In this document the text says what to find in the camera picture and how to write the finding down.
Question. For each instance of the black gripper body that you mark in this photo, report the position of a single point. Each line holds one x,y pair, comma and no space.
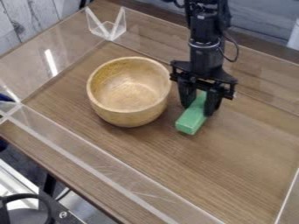
203,69

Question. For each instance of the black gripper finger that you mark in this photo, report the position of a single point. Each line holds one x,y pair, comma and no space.
187,92
212,100

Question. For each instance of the green rectangular block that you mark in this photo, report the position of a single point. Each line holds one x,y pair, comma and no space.
192,117

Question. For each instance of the brown wooden bowl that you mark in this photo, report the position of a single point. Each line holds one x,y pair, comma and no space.
128,90

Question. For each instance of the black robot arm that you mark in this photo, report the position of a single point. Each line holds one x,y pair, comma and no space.
208,21

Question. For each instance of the black table leg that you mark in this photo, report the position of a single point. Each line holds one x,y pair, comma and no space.
49,184

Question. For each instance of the clear acrylic corner bracket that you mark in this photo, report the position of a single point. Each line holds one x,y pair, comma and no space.
107,30

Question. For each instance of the clear acrylic tray wall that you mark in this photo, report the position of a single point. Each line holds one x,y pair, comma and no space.
113,186

